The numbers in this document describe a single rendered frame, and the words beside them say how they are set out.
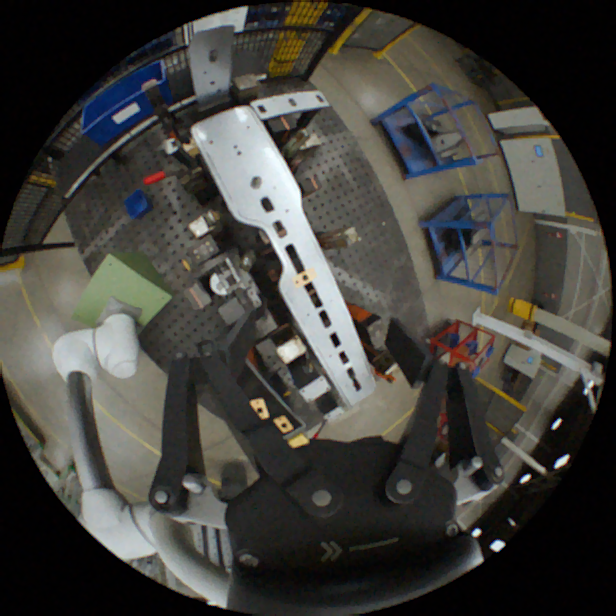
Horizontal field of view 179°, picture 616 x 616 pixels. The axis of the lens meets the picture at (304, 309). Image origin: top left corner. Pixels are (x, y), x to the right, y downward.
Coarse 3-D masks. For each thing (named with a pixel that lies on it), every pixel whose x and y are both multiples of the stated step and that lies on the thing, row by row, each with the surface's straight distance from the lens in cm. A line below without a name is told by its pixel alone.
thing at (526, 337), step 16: (480, 320) 458; (496, 320) 455; (512, 336) 444; (528, 336) 430; (544, 352) 440; (560, 352) 439; (576, 368) 448; (592, 368) 450; (592, 400) 434; (592, 416) 433
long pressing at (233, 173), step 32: (192, 128) 77; (224, 128) 75; (256, 128) 75; (224, 160) 68; (256, 160) 68; (224, 192) 64; (256, 192) 64; (288, 192) 65; (256, 224) 61; (288, 224) 63; (288, 256) 63; (320, 256) 66; (288, 288) 64; (320, 288) 67; (320, 320) 71; (320, 352) 76; (352, 352) 84; (352, 384) 95
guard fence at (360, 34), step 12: (372, 12) 315; (384, 12) 327; (360, 24) 322; (372, 24) 335; (384, 24) 350; (396, 24) 360; (408, 24) 372; (420, 24) 379; (348, 36) 327; (360, 36) 344; (372, 36) 359; (384, 36) 372; (396, 36) 383; (336, 48) 337; (372, 48) 385; (384, 48) 398
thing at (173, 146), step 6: (186, 138) 49; (168, 144) 50; (174, 144) 51; (180, 144) 49; (186, 144) 49; (168, 150) 49; (174, 150) 48; (180, 150) 49; (174, 156) 50; (180, 156) 51; (186, 156) 52; (180, 162) 53; (186, 162) 55; (192, 162) 56; (192, 168) 59
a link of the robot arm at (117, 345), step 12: (108, 324) 86; (120, 324) 84; (132, 324) 88; (96, 336) 83; (108, 336) 82; (120, 336) 81; (132, 336) 83; (96, 348) 82; (108, 348) 80; (120, 348) 78; (132, 348) 80; (108, 360) 80; (120, 360) 78; (132, 360) 79; (120, 372) 81; (132, 372) 83
